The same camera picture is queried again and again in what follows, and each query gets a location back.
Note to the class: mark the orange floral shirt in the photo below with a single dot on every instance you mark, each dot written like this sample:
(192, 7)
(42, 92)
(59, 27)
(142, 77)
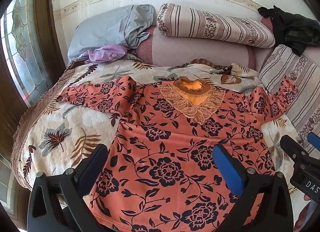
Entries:
(162, 146)

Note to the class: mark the black clothes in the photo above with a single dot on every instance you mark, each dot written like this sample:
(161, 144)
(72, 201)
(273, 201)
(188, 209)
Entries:
(292, 29)

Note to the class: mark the stained glass window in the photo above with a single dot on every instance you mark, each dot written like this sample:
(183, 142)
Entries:
(22, 46)

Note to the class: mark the leaf print quilted blanket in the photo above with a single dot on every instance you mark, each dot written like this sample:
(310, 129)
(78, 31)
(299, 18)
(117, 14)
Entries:
(75, 121)

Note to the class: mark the grey blue pillow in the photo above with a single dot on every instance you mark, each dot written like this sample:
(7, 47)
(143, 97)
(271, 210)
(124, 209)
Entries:
(105, 29)

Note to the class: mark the purple floral cloth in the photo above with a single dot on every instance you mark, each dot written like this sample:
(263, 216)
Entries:
(105, 53)

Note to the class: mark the striped floral cushion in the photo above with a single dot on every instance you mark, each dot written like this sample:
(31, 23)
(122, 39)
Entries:
(295, 76)

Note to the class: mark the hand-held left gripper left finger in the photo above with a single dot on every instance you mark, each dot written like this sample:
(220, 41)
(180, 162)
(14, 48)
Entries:
(96, 164)

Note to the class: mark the wooden window frame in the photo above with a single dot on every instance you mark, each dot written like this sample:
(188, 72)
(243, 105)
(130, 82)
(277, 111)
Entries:
(43, 21)

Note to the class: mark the person's right hand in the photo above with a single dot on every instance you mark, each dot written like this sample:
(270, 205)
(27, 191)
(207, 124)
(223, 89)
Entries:
(307, 197)

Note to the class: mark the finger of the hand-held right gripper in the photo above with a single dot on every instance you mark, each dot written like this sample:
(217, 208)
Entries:
(315, 140)
(293, 149)

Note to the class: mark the striped floral bolster pillow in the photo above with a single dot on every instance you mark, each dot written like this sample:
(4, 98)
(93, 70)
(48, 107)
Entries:
(212, 25)

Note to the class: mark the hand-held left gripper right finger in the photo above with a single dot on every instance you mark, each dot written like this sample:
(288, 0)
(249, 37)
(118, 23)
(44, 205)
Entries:
(228, 169)

